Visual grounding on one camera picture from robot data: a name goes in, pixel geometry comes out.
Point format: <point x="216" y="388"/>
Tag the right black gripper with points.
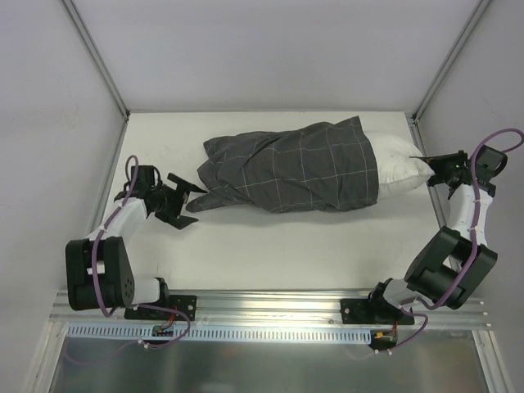
<point x="440" y="169"/>

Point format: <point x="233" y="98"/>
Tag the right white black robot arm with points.
<point x="457" y="259"/>

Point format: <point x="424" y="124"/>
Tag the aluminium mounting rail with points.
<point x="314" y="309"/>

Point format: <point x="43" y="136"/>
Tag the right aluminium frame post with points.
<point x="455" y="51"/>

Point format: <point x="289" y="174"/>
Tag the aluminium frame post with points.
<point x="85" y="37"/>
<point x="455" y="51"/>

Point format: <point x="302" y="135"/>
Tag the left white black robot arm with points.
<point x="98" y="272"/>

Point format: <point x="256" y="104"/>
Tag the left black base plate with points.
<point x="186" y="304"/>

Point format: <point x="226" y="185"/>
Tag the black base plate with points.
<point x="186" y="304"/>
<point x="372" y="312"/>

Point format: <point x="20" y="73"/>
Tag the white slotted cable duct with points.
<point x="148" y="332"/>

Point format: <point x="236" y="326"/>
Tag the white pillow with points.
<point x="400" y="168"/>

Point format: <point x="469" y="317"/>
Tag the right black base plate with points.
<point x="372" y="312"/>

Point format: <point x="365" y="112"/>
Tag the left aluminium frame post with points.
<point x="85" y="37"/>

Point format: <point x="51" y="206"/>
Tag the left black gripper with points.
<point x="170" y="201"/>

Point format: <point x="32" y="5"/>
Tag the dark grey checked pillowcase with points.
<point x="323" y="166"/>

